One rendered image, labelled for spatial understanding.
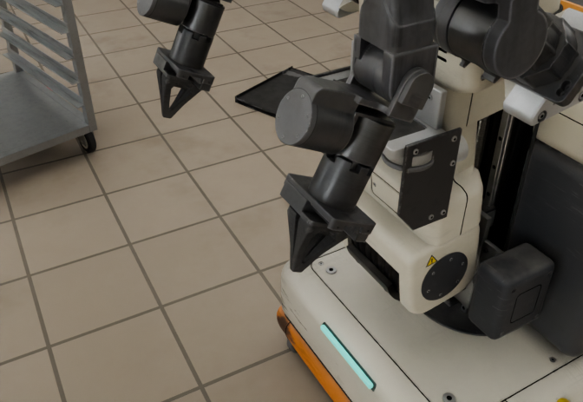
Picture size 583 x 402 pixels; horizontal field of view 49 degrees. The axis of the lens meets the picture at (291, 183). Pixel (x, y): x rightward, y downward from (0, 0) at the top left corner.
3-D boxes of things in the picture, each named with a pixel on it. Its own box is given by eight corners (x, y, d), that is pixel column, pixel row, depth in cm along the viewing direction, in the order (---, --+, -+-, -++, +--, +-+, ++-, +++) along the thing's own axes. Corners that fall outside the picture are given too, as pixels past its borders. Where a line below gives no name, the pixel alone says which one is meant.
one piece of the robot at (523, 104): (556, 85, 86) (569, 6, 79) (587, 100, 82) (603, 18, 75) (501, 111, 83) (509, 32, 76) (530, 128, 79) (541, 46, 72)
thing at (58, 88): (84, 106, 223) (83, 98, 221) (77, 108, 221) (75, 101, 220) (9, 53, 261) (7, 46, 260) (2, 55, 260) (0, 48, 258)
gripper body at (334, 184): (327, 233, 66) (357, 172, 64) (279, 186, 73) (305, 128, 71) (370, 239, 70) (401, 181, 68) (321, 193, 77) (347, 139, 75)
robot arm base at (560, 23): (611, 46, 74) (532, 14, 82) (585, 15, 68) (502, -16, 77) (566, 108, 75) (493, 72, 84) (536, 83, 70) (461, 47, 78)
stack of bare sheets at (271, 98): (402, 108, 269) (403, 102, 268) (350, 147, 244) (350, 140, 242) (292, 71, 300) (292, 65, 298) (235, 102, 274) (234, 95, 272)
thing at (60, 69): (80, 82, 218) (78, 74, 216) (72, 85, 216) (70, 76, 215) (3, 31, 256) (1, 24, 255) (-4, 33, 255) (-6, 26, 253)
